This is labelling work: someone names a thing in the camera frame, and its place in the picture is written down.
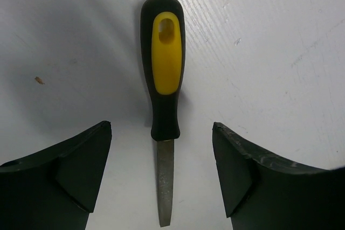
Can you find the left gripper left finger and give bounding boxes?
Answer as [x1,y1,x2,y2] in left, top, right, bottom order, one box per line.
[1,121,112,229]

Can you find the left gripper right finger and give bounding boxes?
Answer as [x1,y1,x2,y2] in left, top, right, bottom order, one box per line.
[212,122,344,229]

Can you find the grey metal file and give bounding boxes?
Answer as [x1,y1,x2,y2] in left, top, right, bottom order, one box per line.
[140,0,185,227]

